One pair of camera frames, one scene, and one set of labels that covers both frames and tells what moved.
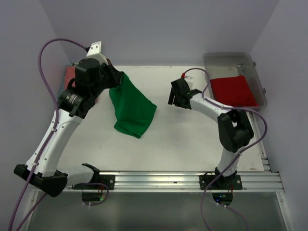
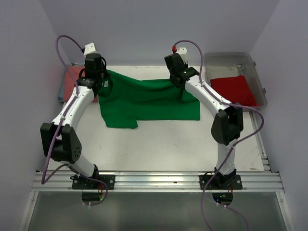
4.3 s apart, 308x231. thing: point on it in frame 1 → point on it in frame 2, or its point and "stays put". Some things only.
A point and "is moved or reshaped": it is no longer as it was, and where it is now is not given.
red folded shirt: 234,91 stays put
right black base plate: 224,182 stays put
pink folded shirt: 70,74 stays put
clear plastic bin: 218,65 stays put
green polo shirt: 134,109 is moved or reshaped
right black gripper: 171,99 → 186,64
